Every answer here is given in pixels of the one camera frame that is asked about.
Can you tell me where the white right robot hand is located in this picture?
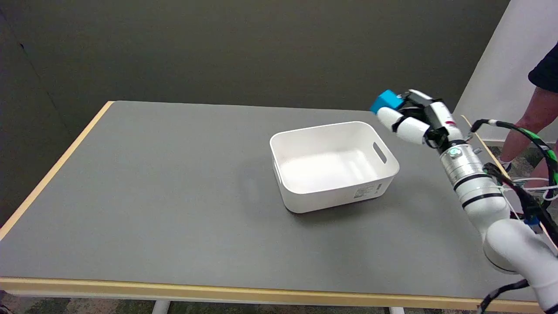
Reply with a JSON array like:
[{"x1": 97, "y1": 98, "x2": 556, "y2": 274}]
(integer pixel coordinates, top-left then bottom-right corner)
[{"x1": 376, "y1": 89, "x2": 464, "y2": 150}]

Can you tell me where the blue wooden cube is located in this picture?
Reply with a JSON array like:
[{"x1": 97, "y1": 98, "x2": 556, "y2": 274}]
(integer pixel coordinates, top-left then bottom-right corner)
[{"x1": 370, "y1": 90, "x2": 405, "y2": 114}]

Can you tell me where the white plastic storage box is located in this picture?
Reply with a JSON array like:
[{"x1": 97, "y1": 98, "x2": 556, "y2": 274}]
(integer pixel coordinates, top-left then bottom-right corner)
[{"x1": 269, "y1": 121, "x2": 400, "y2": 214}]

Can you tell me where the standing person in shorts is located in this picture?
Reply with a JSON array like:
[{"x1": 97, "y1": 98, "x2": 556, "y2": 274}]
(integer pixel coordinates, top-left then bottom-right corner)
[{"x1": 498, "y1": 41, "x2": 558, "y2": 173}]

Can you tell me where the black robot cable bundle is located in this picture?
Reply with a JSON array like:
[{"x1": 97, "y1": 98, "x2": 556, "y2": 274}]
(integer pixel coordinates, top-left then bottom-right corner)
[{"x1": 469, "y1": 119, "x2": 558, "y2": 245}]

